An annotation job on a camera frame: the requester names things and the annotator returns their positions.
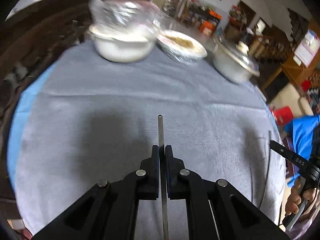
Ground grey table cloth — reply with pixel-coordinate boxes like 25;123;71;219
8;41;285;234

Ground dark carved wooden sideboard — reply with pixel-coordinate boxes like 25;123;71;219
0;0;121;100

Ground dark metal chopstick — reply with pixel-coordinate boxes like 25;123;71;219
158;115;169;240

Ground wall calendar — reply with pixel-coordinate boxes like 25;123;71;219
293;30;319;67

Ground orange box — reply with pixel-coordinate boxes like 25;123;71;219
199;21;215;37

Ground aluminium pot with lid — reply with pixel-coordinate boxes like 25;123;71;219
212;36;260;84

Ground white dish with food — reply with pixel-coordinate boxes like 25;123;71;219
157;30;208;64

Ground blue jacket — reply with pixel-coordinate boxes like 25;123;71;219
284;114;320;188

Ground white bowl with plastic bag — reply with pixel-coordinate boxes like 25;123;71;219
88;0;162;63

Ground person's right hand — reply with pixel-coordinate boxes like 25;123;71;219
285;177;318;218

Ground red child chair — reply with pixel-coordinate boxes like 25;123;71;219
271;106;293;126

